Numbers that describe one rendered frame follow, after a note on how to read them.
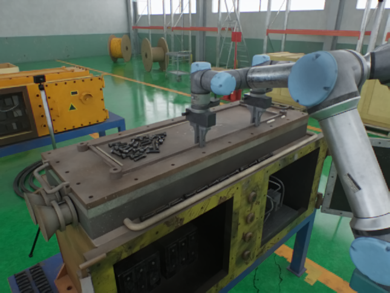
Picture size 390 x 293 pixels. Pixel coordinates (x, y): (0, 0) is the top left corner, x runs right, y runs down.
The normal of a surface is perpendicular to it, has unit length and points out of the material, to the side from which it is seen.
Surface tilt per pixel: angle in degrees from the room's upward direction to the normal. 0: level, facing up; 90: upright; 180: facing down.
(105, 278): 90
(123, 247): 90
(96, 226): 90
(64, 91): 90
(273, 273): 0
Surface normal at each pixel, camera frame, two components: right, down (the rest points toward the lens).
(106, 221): 0.67, 0.30
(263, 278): 0.00, -0.91
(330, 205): -0.31, 0.39
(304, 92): -0.84, 0.11
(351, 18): -0.73, 0.28
